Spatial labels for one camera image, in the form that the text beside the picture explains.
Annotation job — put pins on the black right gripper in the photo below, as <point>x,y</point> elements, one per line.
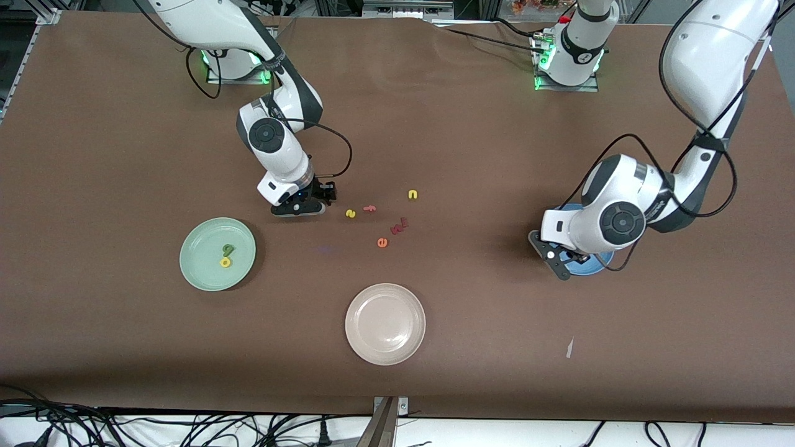
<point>318,189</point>

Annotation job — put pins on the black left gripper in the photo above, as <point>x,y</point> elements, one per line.
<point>576,254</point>

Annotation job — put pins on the green foam letter p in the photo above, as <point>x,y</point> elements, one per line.
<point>228,249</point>

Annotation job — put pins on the yellow foam letter d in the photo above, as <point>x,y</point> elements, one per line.
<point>225,262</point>

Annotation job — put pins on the blue plate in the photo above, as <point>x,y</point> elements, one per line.
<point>590,268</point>

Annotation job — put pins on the white tape scrap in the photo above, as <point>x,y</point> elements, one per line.
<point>569,347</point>

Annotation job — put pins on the green plate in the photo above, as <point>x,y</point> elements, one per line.
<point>205,261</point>

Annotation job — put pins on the beige plate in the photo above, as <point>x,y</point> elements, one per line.
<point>385,324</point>

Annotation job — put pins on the black power plug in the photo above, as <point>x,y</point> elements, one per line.
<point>323,436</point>

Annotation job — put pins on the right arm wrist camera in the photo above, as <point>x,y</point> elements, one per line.
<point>326,191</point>

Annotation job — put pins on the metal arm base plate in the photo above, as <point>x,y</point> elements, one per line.
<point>242,81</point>
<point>565,89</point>

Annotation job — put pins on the aluminium frame rail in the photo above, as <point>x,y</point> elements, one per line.
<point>404,7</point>

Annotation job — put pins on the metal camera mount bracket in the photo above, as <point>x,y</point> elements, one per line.
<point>385,428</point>

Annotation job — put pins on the aluminium table edge rail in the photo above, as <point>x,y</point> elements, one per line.
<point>48,15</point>

